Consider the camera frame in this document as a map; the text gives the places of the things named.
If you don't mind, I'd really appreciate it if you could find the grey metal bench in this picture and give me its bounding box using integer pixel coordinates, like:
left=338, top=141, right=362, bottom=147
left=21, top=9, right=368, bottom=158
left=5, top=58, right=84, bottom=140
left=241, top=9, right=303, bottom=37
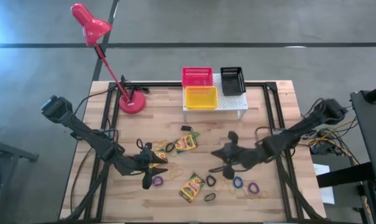
left=0, top=136, right=39, bottom=224

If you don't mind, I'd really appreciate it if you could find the white perforated metal shelf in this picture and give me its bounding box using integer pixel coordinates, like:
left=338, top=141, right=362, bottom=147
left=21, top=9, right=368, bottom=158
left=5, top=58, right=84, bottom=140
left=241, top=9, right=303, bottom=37
left=182, top=73, right=249, bottom=122

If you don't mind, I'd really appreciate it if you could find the black plastic basket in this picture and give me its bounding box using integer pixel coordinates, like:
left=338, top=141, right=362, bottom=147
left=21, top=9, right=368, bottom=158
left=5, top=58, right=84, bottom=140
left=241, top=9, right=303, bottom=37
left=219, top=66, right=247, bottom=96

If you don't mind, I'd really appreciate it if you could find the yellow plastic basket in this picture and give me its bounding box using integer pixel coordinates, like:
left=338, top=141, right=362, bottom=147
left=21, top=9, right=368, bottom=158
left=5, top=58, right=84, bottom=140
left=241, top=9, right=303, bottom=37
left=183, top=86, right=219, bottom=111

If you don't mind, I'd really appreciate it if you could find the black power brick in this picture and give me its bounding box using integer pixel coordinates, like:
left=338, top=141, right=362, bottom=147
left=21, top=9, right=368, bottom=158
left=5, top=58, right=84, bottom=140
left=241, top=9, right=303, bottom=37
left=310, top=143, right=331, bottom=156

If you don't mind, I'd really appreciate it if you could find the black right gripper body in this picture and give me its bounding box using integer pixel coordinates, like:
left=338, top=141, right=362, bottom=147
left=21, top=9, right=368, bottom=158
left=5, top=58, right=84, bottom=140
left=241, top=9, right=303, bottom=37
left=222, top=130, right=266, bottom=180

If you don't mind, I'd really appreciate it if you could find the white paper sheet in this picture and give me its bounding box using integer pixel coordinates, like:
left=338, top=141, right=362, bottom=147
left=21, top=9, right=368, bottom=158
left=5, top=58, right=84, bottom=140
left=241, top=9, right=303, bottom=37
left=313, top=163, right=336, bottom=205

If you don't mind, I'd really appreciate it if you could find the black aluminium table frame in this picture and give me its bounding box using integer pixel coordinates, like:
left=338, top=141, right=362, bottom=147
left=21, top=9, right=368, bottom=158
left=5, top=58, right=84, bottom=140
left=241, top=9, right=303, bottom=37
left=63, top=80, right=325, bottom=223

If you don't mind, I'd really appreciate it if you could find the long black arm cable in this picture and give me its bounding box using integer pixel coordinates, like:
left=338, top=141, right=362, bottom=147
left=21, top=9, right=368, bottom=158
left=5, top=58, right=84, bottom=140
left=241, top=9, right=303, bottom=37
left=73, top=88, right=111, bottom=115

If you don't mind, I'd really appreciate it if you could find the red plastic basket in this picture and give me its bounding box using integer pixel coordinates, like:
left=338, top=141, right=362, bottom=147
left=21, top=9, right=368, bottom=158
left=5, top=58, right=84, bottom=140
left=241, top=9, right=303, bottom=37
left=181, top=67, right=214, bottom=90

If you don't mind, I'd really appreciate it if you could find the yellow cable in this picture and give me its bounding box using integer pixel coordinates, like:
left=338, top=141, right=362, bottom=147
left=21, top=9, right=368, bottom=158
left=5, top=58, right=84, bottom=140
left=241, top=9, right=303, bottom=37
left=217, top=179, right=238, bottom=195
left=307, top=119, right=361, bottom=166

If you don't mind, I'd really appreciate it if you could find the black lamp power cord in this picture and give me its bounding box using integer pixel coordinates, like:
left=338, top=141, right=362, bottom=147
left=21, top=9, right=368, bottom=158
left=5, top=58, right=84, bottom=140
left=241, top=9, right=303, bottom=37
left=121, top=74, right=150, bottom=95

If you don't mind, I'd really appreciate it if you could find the black flat crossbar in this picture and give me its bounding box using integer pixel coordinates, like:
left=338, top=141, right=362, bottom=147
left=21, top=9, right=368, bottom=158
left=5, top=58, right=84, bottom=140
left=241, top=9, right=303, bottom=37
left=316, top=161, right=376, bottom=189

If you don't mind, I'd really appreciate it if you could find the yellow green crayon box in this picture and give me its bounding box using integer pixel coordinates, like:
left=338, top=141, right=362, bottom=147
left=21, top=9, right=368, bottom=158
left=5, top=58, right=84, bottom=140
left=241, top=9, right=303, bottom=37
left=149, top=148, right=169, bottom=169
left=174, top=133, right=199, bottom=153
left=178, top=172, right=206, bottom=203

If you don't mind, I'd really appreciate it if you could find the brown cable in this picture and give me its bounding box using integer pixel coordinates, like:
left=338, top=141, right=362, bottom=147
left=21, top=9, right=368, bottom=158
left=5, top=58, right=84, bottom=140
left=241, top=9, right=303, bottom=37
left=70, top=147, right=94, bottom=215

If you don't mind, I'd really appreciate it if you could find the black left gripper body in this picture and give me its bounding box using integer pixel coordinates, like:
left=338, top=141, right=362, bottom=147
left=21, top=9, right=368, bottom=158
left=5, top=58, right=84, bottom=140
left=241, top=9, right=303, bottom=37
left=121, top=139, right=154, bottom=190

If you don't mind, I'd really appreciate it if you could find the red desk lamp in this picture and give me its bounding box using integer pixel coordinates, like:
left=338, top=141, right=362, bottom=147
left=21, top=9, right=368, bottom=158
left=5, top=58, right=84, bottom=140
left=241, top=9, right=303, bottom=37
left=70, top=2, right=147, bottom=114

